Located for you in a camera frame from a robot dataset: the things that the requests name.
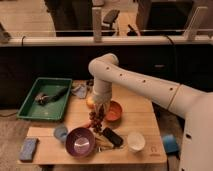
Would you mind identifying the wooden board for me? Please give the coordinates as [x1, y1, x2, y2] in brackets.
[16, 79, 168, 166]

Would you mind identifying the red bowl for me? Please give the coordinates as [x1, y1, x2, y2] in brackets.
[105, 101, 122, 121]

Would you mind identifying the black brush in tray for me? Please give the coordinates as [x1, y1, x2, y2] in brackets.
[35, 87, 68, 105]

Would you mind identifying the black office chair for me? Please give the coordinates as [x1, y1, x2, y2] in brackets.
[102, 9, 120, 30]

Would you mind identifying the black rectangular block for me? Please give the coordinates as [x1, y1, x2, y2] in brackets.
[102, 127, 123, 147]

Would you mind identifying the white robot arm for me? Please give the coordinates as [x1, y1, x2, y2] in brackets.
[88, 53, 213, 171]

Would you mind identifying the blue sponge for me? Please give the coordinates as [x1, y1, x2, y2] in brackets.
[19, 138, 39, 162]

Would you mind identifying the orange fruit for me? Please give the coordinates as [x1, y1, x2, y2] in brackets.
[86, 96, 94, 109]

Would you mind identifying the purple bowl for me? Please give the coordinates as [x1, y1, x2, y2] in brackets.
[65, 127, 95, 158]

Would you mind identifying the white cup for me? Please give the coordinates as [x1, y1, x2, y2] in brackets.
[127, 132, 145, 153]

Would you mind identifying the green plastic tray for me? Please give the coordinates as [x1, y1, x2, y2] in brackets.
[17, 77, 72, 121]

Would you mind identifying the dark purple grape bunch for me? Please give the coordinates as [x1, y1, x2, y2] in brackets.
[89, 110, 105, 133]

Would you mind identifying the small metal can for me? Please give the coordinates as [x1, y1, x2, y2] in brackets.
[86, 79, 94, 87]

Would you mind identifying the white horizontal rail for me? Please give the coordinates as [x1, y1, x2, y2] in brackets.
[0, 35, 213, 47]

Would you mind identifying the red chili pepper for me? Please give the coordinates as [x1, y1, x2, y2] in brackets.
[82, 123, 91, 129]

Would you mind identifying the yellow banana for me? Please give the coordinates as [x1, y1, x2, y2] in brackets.
[95, 134, 114, 150]

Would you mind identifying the small blue bowl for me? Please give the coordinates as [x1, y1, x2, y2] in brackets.
[53, 124, 68, 143]

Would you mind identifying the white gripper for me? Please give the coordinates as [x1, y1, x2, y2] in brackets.
[92, 89, 112, 114]

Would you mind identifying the grey crumpled cloth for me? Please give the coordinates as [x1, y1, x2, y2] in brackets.
[71, 84, 87, 99]

